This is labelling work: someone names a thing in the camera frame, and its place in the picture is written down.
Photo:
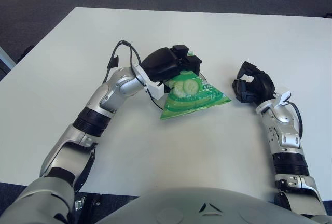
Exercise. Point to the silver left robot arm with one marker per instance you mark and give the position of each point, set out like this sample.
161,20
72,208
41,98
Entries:
90,110

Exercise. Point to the white neighbouring desk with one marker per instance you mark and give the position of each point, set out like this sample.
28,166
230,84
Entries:
5,58

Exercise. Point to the black table leg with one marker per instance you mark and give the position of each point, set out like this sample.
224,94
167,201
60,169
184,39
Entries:
92,208

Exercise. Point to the grey robot torso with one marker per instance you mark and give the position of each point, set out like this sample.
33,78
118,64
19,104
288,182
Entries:
168,206

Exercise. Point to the white plate black rim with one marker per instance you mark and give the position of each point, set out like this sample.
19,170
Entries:
159,102

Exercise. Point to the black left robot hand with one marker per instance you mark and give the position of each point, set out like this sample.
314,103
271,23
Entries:
160,63

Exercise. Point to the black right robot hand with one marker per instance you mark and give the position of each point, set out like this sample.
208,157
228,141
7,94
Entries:
264,86

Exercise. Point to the metal table leg bracket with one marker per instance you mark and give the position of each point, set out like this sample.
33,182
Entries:
79,204

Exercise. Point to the green chips snack bag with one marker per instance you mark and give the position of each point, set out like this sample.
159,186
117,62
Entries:
192,99

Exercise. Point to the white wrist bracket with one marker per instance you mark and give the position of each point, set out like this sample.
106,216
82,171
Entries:
158,90
284,98

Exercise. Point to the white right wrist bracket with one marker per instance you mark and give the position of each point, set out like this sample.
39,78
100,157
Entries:
284,98

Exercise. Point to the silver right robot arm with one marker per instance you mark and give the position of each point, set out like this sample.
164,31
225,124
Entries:
288,141

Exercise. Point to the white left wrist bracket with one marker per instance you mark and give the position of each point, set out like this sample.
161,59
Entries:
158,90

